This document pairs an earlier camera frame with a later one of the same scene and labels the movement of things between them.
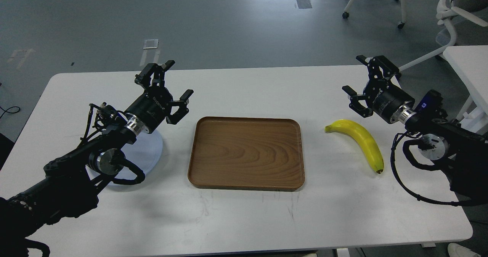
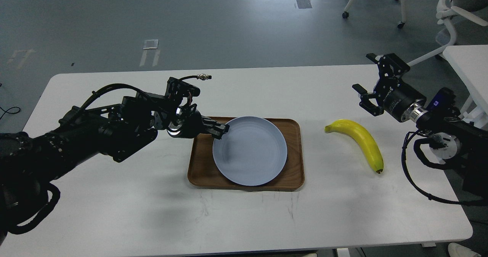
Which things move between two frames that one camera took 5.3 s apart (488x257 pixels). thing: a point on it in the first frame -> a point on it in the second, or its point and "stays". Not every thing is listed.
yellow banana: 366,139 stays
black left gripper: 153,105 -> 189,123
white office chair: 468,0 stays
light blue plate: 146,152 -> 253,152
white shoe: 455,250 stays
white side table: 470,62 stays
